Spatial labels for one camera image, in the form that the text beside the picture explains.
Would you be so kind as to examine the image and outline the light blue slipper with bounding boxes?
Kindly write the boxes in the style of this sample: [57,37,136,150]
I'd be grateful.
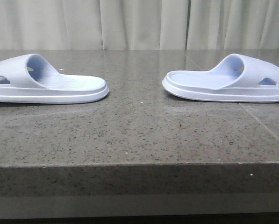
[162,54,279,103]
[0,54,109,104]

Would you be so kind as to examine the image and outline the beige pleated curtain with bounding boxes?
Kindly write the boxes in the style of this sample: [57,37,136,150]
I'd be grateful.
[0,0,279,50]

